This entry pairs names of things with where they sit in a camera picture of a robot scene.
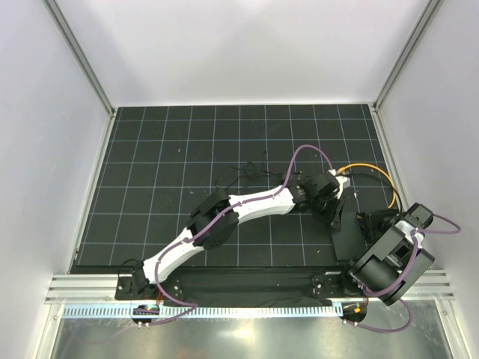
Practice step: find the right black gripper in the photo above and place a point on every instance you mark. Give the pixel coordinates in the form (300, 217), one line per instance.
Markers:
(370, 228)

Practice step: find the black power adapter with cord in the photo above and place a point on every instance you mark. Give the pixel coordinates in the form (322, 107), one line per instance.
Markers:
(245, 177)

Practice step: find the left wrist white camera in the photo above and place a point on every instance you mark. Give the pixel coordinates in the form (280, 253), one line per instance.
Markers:
(343, 183)

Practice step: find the right aluminium frame post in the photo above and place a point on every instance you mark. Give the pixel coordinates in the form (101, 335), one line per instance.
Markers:
(418, 31)

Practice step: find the aluminium frame post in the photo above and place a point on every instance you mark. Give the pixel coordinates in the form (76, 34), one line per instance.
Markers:
(73, 44)
(418, 31)

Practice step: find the black network switch box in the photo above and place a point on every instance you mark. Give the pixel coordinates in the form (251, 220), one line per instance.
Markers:
(347, 238)

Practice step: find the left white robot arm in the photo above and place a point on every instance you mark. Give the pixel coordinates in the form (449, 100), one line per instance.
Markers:
(212, 223)

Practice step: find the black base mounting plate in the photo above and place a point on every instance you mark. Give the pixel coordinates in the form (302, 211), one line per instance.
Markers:
(258, 286)

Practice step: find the aluminium front rail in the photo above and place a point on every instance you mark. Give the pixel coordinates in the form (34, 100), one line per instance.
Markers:
(90, 288)

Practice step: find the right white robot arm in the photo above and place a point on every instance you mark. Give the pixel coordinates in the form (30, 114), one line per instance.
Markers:
(395, 260)

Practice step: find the white slotted cable duct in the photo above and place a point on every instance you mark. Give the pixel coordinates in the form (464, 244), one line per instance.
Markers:
(148, 311)

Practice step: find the black grid cutting mat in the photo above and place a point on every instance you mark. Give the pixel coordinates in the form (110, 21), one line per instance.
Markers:
(158, 160)

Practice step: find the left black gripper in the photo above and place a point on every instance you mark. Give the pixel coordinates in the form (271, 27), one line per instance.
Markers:
(333, 218)

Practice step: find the left aluminium frame post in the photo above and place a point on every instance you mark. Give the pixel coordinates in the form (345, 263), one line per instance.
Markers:
(73, 44)

